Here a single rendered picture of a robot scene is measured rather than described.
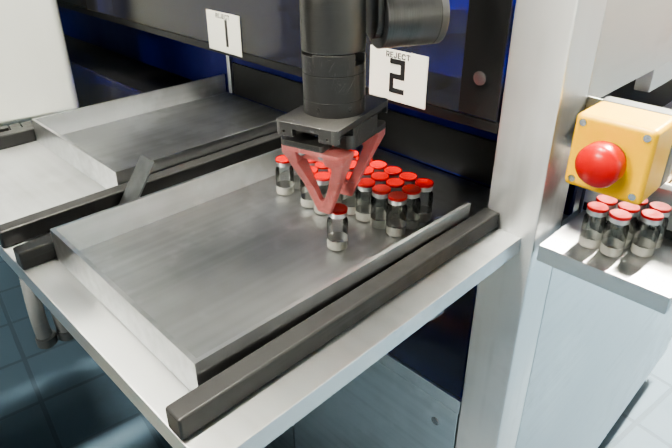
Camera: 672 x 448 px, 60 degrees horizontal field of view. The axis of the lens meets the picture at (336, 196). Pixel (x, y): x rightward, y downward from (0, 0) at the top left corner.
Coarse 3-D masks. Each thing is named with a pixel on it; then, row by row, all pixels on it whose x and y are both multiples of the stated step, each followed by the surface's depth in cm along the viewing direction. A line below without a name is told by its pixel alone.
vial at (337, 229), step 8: (336, 216) 58; (344, 216) 58; (328, 224) 59; (336, 224) 58; (344, 224) 58; (328, 232) 59; (336, 232) 59; (344, 232) 59; (328, 240) 60; (336, 240) 59; (344, 240) 59; (336, 248) 59; (344, 248) 60
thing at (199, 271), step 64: (192, 192) 68; (256, 192) 72; (64, 256) 57; (128, 256) 59; (192, 256) 59; (256, 256) 59; (320, 256) 59; (384, 256) 54; (128, 320) 49; (192, 320) 50; (256, 320) 50; (192, 384) 42
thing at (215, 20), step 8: (208, 16) 90; (216, 16) 88; (224, 16) 87; (232, 16) 86; (208, 24) 91; (216, 24) 89; (224, 24) 88; (232, 24) 86; (208, 32) 91; (216, 32) 90; (224, 32) 88; (232, 32) 87; (240, 32) 86; (216, 40) 91; (224, 40) 89; (232, 40) 88; (240, 40) 86; (216, 48) 91; (224, 48) 90; (232, 48) 88; (240, 48) 87; (240, 56) 88
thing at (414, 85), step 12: (372, 48) 68; (384, 48) 67; (372, 60) 69; (384, 60) 68; (408, 60) 65; (420, 60) 64; (372, 72) 70; (384, 72) 68; (396, 72) 67; (408, 72) 66; (420, 72) 65; (372, 84) 70; (384, 84) 69; (396, 84) 68; (408, 84) 66; (420, 84) 65; (384, 96) 70; (396, 96) 68; (408, 96) 67; (420, 96) 66; (420, 108) 66
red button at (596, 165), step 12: (600, 144) 50; (612, 144) 51; (576, 156) 52; (588, 156) 51; (600, 156) 50; (612, 156) 50; (624, 156) 50; (576, 168) 52; (588, 168) 51; (600, 168) 50; (612, 168) 50; (624, 168) 50; (588, 180) 51; (600, 180) 51; (612, 180) 50
